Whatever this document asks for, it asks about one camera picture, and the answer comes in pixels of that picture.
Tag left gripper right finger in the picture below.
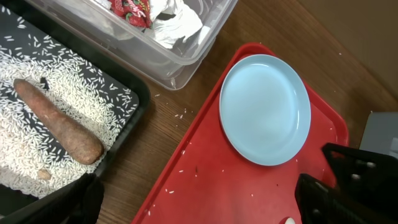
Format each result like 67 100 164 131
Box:
295 174 372 224

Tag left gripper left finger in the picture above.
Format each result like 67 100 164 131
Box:
0 172 105 224

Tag white plastic spoon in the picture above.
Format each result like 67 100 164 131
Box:
279 217 295 224

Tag brown carrot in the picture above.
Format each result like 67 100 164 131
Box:
13 78 104 165

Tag white rice grains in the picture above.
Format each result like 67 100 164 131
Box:
1 6 139 198

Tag light blue plate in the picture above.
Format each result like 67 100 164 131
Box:
219 54 312 166

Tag red strawberry snack wrapper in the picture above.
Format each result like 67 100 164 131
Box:
109 0 152 29

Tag white napkin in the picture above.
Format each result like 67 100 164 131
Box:
144 0 203 49

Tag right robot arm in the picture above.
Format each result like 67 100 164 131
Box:
322 143 397 222

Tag black food waste tray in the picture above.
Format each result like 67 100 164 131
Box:
1 0 150 223

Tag grey dishwasher rack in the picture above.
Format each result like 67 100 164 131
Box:
359 112 398 158

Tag clear plastic waste bin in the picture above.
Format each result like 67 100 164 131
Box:
30 0 236 90

